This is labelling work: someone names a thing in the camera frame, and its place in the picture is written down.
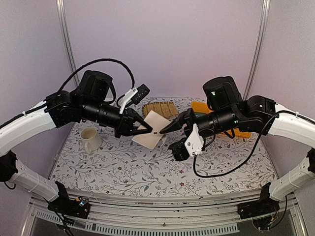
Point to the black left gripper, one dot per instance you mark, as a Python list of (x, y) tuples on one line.
[(124, 124)]

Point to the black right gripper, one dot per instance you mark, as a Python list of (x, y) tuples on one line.
[(187, 126)]

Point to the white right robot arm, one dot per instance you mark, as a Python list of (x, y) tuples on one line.
[(257, 114)]

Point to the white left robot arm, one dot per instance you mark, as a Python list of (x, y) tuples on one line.
[(86, 102)]

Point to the woven bamboo tray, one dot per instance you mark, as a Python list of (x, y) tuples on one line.
[(165, 109)]

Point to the yellow bin left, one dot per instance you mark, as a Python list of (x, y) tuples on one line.
[(199, 107)]

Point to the yellow bin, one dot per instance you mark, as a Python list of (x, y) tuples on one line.
[(199, 107), (237, 133)]

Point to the cream ceramic mug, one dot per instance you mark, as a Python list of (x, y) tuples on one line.
[(91, 140)]

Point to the yellow bin right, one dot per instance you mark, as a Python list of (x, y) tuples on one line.
[(237, 133)]

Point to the floral patterned table mat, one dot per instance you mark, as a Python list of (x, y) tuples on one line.
[(123, 167)]

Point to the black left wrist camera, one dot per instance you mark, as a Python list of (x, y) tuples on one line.
[(133, 96)]

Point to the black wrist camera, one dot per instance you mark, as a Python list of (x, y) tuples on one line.
[(133, 96), (187, 147)]

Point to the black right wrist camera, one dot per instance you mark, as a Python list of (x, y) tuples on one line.
[(187, 147)]

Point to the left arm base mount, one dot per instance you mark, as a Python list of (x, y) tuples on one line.
[(79, 207)]

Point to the aluminium front rail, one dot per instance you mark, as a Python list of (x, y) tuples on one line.
[(212, 215)]

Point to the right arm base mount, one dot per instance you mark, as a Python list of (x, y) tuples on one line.
[(263, 205)]

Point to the aluminium frame post left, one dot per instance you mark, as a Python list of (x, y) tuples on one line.
[(65, 34)]

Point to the aluminium frame post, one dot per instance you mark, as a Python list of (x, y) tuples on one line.
[(65, 34), (258, 46)]

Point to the aluminium frame post right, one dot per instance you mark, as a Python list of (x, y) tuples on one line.
[(258, 46)]

